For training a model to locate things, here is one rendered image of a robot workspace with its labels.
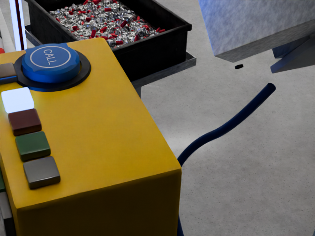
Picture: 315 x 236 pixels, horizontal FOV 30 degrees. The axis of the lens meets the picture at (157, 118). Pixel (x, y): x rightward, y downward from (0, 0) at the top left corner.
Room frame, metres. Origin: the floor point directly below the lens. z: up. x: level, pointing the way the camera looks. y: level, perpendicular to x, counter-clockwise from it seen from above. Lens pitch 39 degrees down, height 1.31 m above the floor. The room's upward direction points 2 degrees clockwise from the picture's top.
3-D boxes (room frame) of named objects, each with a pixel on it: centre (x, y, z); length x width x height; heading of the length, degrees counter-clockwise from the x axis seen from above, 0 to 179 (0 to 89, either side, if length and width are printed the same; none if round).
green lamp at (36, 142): (0.26, 0.07, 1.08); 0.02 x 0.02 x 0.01; 23
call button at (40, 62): (0.35, 0.08, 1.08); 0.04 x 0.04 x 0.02
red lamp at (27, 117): (0.28, 0.08, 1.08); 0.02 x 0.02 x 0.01; 23
